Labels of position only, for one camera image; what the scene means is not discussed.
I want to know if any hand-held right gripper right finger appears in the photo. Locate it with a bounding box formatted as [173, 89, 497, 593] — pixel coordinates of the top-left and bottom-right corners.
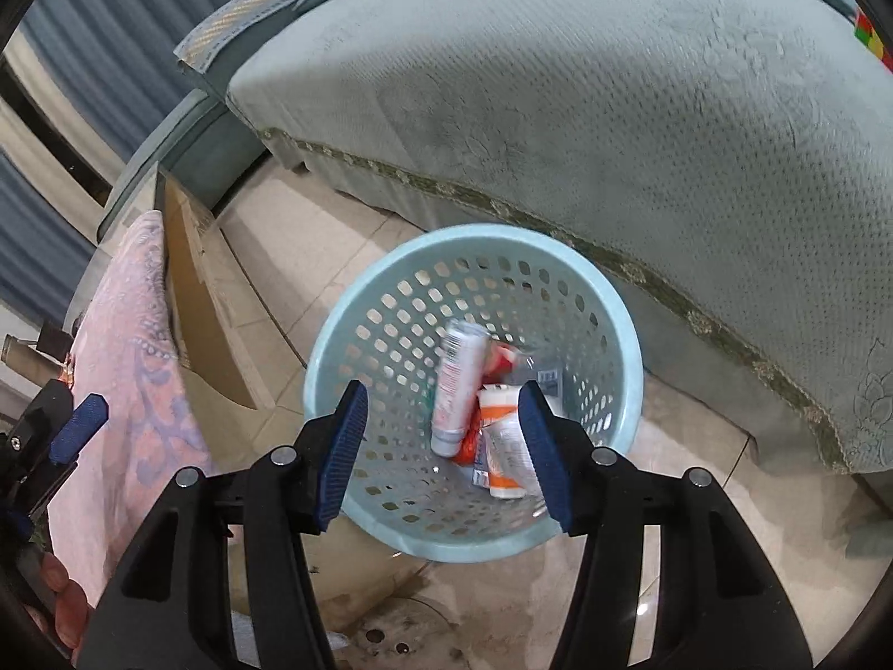
[516, 380, 814, 670]

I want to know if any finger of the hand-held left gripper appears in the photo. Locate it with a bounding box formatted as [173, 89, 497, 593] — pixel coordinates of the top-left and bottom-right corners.
[10, 380, 109, 476]
[0, 464, 78, 545]

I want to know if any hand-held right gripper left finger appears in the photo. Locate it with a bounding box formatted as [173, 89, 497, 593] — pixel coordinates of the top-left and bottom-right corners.
[75, 380, 369, 670]

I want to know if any orange and white bottle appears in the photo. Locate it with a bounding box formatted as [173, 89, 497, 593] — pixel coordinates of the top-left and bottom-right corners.
[478, 384, 552, 500]

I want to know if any clear wrapper with label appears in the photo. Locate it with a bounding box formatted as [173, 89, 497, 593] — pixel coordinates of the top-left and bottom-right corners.
[516, 356, 568, 420]

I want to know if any orange plastic bag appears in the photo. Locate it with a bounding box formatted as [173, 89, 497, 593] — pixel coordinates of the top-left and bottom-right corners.
[450, 405, 489, 465]

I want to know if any red packet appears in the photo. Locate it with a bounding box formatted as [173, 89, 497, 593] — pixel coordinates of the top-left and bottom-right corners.
[484, 342, 521, 385]

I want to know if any white spray can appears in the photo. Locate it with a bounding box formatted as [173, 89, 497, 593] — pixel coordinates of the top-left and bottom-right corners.
[430, 319, 493, 458]

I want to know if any light blue plastic basket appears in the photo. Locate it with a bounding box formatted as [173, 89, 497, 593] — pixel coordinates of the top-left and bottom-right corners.
[303, 223, 644, 564]

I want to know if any person's left hand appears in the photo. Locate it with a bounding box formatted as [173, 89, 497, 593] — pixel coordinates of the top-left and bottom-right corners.
[28, 551, 93, 652]

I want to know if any brown thermos bottle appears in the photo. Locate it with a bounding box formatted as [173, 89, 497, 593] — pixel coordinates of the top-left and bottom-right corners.
[0, 333, 71, 371]

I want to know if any dark cup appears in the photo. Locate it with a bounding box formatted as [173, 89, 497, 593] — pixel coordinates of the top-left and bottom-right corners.
[38, 321, 74, 357]

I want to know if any pink floral blanket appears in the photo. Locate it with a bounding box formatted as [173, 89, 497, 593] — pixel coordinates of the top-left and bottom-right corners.
[45, 209, 217, 615]

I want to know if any brown cardboard box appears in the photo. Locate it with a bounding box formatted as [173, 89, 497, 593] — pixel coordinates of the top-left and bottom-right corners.
[160, 173, 308, 411]

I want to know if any blue curtain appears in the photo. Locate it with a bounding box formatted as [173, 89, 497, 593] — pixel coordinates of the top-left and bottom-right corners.
[0, 150, 95, 326]
[17, 0, 266, 161]

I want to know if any white coffee table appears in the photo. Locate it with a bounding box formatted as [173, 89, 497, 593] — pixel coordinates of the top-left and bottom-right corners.
[63, 167, 165, 336]

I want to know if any cream curtain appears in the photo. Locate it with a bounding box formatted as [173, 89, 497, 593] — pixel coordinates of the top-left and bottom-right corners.
[0, 35, 141, 189]

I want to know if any teal sofa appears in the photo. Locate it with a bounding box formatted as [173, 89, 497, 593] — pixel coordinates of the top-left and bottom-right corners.
[98, 0, 893, 559]

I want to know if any teal embossed sofa cover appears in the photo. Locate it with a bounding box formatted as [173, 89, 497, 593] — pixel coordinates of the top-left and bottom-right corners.
[227, 0, 893, 476]

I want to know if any teal cloth with woven stripe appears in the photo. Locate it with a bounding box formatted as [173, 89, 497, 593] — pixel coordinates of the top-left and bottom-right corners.
[173, 0, 343, 78]

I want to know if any colourful puzzle cube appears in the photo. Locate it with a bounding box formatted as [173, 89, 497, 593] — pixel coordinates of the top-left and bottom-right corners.
[852, 10, 893, 71]

